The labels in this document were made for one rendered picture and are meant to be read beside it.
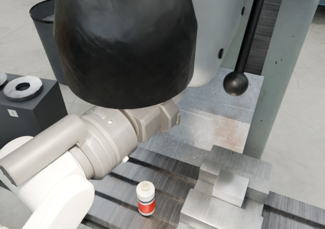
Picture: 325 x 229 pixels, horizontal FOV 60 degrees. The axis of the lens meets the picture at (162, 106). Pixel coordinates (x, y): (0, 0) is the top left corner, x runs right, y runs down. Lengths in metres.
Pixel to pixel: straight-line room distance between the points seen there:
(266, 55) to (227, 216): 0.44
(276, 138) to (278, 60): 1.43
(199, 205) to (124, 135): 0.27
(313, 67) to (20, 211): 2.73
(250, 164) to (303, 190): 1.29
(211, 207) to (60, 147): 0.35
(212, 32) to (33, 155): 0.23
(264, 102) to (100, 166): 0.64
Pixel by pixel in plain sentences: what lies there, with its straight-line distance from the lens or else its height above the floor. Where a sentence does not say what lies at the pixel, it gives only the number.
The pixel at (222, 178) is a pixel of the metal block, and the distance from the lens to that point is 0.60.
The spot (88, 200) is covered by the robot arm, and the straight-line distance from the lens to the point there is 0.36.
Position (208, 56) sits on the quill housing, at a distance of 0.32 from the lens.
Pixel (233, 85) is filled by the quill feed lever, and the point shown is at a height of 1.33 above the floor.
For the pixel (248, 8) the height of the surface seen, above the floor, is 1.35.
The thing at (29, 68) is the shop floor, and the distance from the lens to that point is 3.02.
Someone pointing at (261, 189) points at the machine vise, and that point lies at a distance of 0.64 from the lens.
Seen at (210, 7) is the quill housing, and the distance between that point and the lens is 0.29.
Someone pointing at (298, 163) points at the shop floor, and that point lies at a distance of 2.12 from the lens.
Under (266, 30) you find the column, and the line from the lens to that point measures 0.79.
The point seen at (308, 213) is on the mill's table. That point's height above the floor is 0.90.
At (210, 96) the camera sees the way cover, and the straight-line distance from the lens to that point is 0.88.
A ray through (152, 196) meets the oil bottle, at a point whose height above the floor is 0.98.
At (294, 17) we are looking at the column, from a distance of 0.77.
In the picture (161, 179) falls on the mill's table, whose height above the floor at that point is 0.90.
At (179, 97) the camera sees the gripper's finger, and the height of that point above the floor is 1.23.
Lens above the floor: 1.53
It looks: 42 degrees down
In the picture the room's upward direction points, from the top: straight up
